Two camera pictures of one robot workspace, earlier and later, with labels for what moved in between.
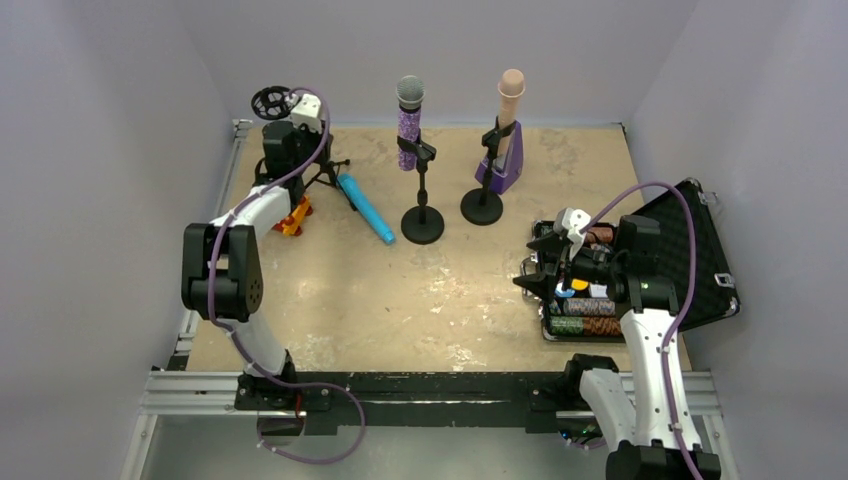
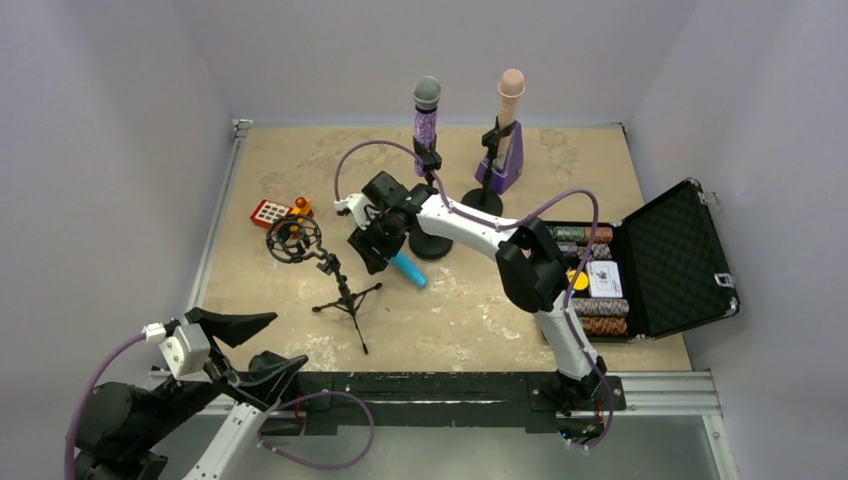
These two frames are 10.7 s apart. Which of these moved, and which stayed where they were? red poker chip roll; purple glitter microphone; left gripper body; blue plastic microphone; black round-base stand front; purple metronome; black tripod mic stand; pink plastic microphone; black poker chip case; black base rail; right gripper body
Moved: black tripod mic stand; blue plastic microphone; left gripper body; purple glitter microphone; right gripper body
Stayed: black poker chip case; black base rail; pink plastic microphone; black round-base stand front; red poker chip roll; purple metronome
